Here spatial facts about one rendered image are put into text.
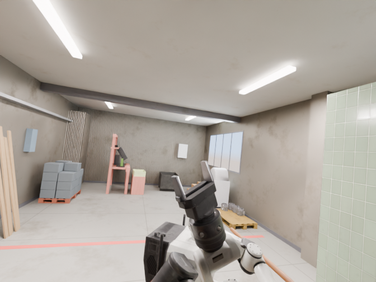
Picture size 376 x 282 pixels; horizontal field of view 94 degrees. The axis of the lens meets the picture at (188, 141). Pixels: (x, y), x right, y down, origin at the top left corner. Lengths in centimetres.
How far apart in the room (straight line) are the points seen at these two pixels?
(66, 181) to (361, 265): 589
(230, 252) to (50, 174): 576
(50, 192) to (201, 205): 582
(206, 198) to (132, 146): 802
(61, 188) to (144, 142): 386
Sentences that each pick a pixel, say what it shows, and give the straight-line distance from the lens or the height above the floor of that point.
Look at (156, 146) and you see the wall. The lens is 850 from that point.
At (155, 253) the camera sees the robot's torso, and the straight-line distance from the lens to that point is 92.
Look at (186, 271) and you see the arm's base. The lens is 72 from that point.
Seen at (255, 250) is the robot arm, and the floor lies 133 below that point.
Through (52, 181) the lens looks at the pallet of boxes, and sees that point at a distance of 610.
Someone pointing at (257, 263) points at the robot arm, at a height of 128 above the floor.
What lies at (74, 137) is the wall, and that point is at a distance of 781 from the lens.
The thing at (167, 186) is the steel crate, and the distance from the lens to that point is 761.
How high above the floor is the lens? 179
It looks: 3 degrees up
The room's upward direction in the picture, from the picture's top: 6 degrees clockwise
